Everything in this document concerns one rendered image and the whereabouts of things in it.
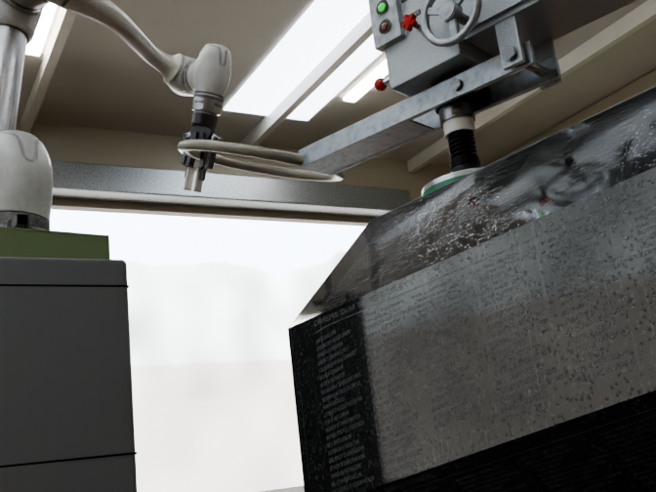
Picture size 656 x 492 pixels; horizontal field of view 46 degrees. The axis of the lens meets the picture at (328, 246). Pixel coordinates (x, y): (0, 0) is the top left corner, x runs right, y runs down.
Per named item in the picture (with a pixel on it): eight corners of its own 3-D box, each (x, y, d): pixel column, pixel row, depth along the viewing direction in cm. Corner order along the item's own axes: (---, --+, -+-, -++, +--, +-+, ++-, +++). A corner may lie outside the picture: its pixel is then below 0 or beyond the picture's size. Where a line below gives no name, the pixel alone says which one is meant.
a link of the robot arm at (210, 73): (232, 99, 232) (212, 101, 242) (241, 48, 232) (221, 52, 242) (201, 89, 225) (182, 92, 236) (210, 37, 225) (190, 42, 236)
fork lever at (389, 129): (569, 82, 168) (565, 61, 170) (524, 56, 155) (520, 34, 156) (340, 178, 213) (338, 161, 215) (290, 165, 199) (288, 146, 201)
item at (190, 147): (380, 185, 223) (381, 176, 223) (251, 151, 188) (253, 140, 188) (268, 178, 257) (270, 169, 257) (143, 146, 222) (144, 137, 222)
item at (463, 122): (481, 133, 175) (478, 118, 176) (464, 126, 170) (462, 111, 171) (456, 143, 180) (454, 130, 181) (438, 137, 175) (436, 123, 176)
